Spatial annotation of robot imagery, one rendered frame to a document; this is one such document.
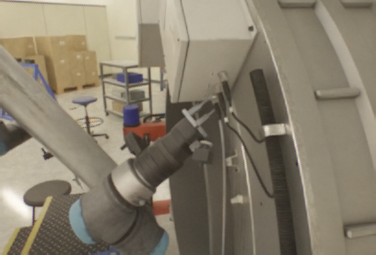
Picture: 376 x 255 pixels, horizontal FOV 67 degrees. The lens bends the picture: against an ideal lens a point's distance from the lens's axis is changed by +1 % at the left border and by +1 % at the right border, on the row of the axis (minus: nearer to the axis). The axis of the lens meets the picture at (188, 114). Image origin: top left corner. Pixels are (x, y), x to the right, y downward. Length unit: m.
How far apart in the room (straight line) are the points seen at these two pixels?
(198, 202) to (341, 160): 1.05
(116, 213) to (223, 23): 0.39
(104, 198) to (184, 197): 0.88
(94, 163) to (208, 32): 0.40
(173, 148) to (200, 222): 0.88
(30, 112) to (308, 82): 0.51
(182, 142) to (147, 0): 0.69
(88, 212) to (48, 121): 0.20
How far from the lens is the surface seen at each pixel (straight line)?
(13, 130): 1.18
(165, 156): 0.54
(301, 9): 0.55
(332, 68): 0.48
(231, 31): 0.48
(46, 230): 1.85
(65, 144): 0.67
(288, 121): 0.39
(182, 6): 0.50
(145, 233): 0.64
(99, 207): 0.58
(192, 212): 1.40
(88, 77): 8.23
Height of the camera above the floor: 1.67
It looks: 18 degrees down
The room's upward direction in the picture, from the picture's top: straight up
